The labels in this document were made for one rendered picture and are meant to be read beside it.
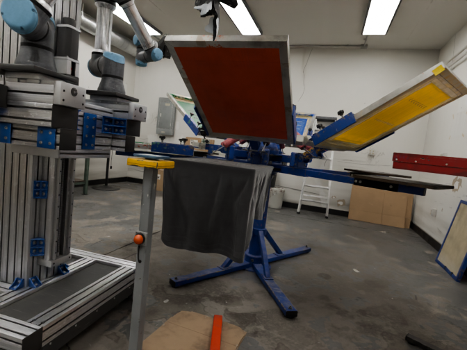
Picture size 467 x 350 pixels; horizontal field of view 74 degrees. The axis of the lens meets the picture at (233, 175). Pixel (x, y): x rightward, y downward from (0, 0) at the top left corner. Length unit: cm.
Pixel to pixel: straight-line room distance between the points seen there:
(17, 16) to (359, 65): 544
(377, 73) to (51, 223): 549
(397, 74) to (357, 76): 63
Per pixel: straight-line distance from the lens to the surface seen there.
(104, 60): 195
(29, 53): 154
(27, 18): 142
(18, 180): 183
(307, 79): 612
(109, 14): 214
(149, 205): 122
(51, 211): 179
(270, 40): 143
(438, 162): 186
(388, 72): 618
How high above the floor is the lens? 103
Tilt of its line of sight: 5 degrees down
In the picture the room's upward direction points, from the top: 6 degrees clockwise
